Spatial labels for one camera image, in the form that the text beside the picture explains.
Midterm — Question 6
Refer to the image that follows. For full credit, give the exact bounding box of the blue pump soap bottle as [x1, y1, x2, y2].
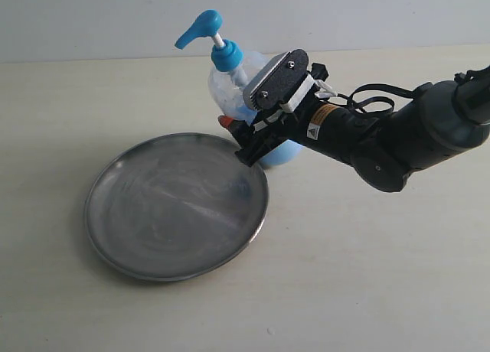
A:
[175, 10, 314, 160]

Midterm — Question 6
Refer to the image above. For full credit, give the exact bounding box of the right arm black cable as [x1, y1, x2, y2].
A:
[313, 62, 417, 118]

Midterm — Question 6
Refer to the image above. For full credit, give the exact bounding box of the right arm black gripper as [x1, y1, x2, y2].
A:
[217, 101, 407, 193]

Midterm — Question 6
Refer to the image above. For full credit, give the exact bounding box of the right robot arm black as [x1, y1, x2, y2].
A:
[218, 68, 489, 193]

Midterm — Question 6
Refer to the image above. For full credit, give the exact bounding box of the round metal plate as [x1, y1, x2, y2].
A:
[83, 132, 270, 282]

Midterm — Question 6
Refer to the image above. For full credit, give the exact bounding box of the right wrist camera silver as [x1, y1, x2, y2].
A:
[243, 49, 309, 111]

